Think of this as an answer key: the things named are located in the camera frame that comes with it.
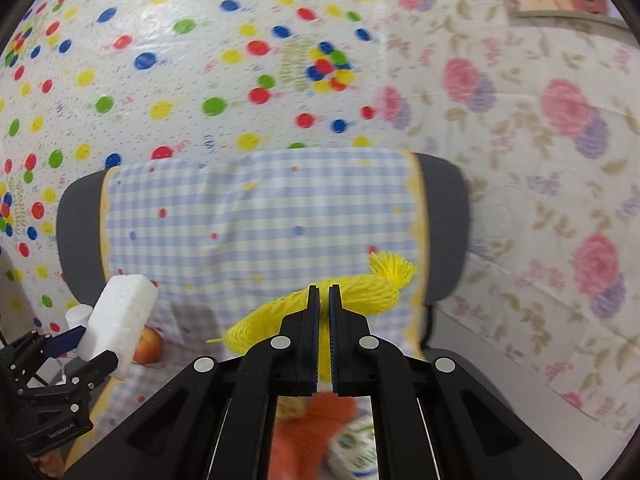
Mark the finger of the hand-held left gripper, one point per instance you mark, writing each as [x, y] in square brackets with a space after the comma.
[62, 341]
[95, 366]

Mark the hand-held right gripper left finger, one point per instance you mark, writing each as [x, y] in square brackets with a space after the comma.
[313, 345]

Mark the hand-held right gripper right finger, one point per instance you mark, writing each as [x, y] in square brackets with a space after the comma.
[336, 345]

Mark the white styrofoam block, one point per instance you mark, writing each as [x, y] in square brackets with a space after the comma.
[122, 315]

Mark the yellow yarn skein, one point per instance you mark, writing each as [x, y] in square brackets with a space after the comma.
[370, 290]

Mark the person's left hand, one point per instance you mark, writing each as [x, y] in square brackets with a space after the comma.
[47, 465]

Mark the white cup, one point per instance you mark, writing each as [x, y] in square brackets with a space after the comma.
[77, 317]

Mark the red yellow apple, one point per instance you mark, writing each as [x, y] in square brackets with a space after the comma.
[147, 347]

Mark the orange yarn bundle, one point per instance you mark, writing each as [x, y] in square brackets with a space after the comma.
[310, 435]

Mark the white green packet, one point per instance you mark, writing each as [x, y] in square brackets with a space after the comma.
[357, 447]

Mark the blue white checkered cloth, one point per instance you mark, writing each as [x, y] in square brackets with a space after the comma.
[250, 220]

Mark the grey office chair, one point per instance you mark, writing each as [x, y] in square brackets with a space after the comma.
[442, 210]

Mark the floral wall sheet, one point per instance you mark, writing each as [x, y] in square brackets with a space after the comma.
[525, 160]

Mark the colourful dotted wall sheet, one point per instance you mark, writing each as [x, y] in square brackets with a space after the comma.
[150, 35]

